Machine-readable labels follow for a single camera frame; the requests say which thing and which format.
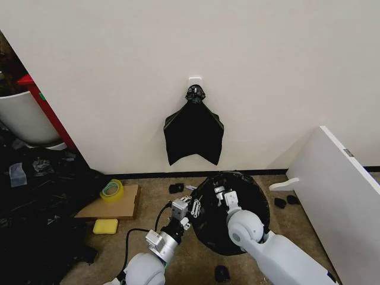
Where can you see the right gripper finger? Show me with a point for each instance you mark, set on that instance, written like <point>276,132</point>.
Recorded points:
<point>219,188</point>

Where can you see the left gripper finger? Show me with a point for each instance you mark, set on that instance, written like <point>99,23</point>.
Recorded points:
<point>184,198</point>
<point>195,207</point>

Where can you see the black garbage bag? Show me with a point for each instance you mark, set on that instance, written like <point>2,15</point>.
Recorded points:
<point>249,190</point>

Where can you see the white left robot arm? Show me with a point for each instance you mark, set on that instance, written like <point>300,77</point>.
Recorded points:
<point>148,267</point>

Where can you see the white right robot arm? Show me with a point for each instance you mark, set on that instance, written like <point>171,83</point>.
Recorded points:
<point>276,255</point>

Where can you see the hanging black bag bundle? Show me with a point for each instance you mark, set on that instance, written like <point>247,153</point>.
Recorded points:
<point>194,133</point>

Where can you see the small grey plastic piece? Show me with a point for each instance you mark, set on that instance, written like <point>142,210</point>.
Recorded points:
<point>190,187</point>

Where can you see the small black clip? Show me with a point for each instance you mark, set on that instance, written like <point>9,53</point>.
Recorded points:
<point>176,188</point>

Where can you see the small black foam block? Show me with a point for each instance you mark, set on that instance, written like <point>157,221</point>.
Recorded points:
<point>292,200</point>
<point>222,273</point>
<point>280,202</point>

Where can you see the flat brown cardboard sheet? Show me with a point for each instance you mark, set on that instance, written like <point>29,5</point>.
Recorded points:
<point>118,207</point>

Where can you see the yellow sponge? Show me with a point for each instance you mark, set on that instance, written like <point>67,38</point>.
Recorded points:
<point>105,226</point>

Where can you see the clear yellow-green tape roll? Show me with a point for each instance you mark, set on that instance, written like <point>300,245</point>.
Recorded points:
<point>112,193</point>

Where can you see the large white board panel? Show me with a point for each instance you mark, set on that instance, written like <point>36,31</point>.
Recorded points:
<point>335,202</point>

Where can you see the pile of black bags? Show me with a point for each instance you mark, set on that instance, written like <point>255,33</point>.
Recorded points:
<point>38,213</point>

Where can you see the red cabinet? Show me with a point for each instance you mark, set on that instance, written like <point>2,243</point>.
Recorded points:
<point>50,118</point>

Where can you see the clear plastic wrapper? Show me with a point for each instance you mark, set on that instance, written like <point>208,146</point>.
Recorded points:
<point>17,175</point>

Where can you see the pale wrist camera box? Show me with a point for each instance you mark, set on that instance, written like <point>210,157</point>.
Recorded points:
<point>179,210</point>

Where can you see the white curved bracket piece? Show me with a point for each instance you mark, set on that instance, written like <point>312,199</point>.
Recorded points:
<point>285,184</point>

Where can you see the white wall hook plate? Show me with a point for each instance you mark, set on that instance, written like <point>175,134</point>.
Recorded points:
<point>195,80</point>

